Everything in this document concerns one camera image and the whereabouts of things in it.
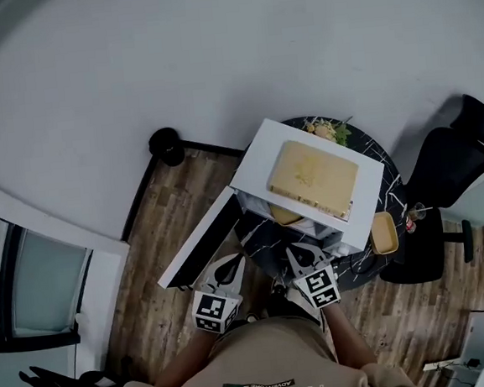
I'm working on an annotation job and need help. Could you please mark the black power cable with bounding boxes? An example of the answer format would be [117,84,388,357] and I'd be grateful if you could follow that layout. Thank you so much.
[331,251,380,285]

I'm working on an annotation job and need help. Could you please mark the bunch of flowers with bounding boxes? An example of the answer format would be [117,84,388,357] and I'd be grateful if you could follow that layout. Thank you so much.
[301,114,356,149]

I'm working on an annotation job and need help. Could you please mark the black framed window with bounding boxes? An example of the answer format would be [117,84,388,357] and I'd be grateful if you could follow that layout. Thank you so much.
[0,194,104,354]

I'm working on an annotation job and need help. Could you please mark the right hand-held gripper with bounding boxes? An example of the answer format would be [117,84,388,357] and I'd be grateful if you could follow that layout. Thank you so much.
[284,242,343,313]

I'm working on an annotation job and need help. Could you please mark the person's black trousers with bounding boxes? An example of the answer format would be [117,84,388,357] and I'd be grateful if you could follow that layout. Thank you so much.
[262,286,322,327]

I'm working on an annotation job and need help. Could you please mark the white desk foot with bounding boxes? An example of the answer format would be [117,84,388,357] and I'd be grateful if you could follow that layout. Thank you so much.
[422,358,470,374]

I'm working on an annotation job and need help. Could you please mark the person's beige shirt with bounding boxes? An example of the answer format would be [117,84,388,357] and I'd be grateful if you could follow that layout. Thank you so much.
[100,303,424,387]

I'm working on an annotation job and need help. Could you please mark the black round floor object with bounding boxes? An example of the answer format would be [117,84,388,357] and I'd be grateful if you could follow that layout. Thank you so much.
[147,125,186,170]

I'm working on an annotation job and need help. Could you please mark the person's right forearm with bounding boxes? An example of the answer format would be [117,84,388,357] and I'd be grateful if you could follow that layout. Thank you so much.
[320,300,378,370]

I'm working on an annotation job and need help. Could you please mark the person's right shoe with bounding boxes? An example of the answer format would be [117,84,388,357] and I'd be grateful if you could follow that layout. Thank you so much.
[270,278,290,297]

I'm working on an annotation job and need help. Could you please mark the white microwave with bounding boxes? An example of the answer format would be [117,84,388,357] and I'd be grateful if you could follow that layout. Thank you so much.
[143,107,395,292]

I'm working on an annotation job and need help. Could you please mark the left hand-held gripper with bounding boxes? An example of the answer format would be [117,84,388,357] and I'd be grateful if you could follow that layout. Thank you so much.
[187,252,253,338]

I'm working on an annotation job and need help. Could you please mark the person's left forearm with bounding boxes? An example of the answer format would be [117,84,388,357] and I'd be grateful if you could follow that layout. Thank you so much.
[151,330,226,387]

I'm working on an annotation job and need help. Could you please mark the clear plastic cup with straw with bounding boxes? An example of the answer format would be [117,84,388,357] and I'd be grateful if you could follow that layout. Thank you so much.
[408,201,434,222]

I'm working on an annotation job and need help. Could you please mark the black mesh office chair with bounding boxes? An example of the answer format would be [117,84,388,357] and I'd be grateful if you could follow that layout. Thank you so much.
[364,92,484,290]

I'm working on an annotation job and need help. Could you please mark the round black marble table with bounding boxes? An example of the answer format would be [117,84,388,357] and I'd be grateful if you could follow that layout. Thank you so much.
[223,108,416,304]

